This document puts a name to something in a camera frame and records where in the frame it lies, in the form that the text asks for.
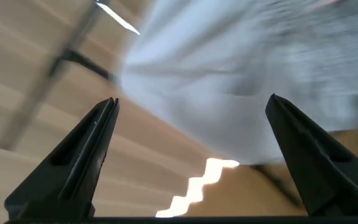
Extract beige curtain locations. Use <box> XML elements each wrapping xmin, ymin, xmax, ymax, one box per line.
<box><xmin>0</xmin><ymin>0</ymin><xmax>217</xmax><ymax>218</ymax></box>

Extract pale grey shorts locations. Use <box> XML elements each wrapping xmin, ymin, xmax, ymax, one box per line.
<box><xmin>119</xmin><ymin>0</ymin><xmax>358</xmax><ymax>166</ymax></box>

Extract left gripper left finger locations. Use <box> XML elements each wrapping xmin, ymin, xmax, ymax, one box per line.
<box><xmin>4</xmin><ymin>96</ymin><xmax>120</xmax><ymax>220</ymax></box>

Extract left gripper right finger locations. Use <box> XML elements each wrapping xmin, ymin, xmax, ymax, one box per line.
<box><xmin>265</xmin><ymin>93</ymin><xmax>358</xmax><ymax>217</ymax></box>

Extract black clothes rack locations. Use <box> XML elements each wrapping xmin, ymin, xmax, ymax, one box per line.
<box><xmin>0</xmin><ymin>0</ymin><xmax>117</xmax><ymax>150</ymax></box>

